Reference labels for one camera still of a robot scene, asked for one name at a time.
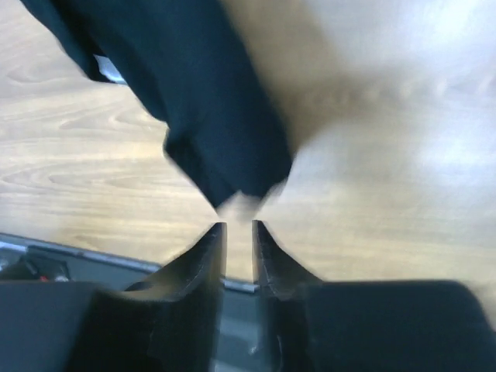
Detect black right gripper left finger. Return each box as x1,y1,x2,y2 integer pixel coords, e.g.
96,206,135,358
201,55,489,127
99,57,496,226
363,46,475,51
1,222,226,371

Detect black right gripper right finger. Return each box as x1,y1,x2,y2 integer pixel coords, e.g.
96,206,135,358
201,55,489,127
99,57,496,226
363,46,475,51
253,221,495,371

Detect black t shirt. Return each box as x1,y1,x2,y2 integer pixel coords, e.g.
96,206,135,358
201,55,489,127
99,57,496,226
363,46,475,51
24,1,292,208

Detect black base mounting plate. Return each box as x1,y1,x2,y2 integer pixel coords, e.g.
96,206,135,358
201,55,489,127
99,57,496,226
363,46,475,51
1,234,264,371

